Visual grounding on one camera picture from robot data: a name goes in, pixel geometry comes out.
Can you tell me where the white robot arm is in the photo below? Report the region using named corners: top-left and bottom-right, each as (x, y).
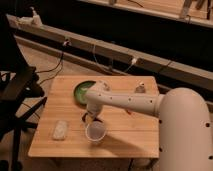
top-left (85, 81), bottom-right (213, 171)

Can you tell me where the black office chair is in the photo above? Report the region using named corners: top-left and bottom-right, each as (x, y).
top-left (0, 11), bottom-right (47, 171)

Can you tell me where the white wall plug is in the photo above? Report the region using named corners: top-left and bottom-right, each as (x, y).
top-left (131, 58), bottom-right (138, 65)

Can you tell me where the black eraser block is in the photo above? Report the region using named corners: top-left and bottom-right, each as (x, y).
top-left (82, 113), bottom-right (97, 124)

